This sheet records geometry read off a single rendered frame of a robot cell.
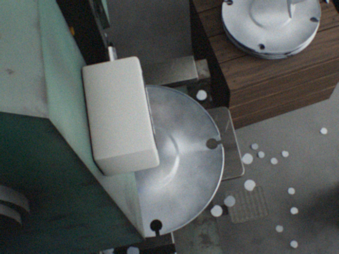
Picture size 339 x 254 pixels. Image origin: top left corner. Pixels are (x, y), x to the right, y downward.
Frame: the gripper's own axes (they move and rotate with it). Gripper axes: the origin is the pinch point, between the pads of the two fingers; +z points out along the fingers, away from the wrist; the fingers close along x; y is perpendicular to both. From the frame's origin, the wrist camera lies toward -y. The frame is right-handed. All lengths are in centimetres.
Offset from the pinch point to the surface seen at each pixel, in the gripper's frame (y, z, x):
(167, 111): 0.0, 7.3, -47.4
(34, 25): 46, -21, -90
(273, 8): -23.7, 3.2, 17.5
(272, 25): -21.6, 7.5, 13.6
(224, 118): 8.0, 10.0, -40.7
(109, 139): 43, -13, -85
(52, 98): 48, -18, -90
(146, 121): 44, -13, -83
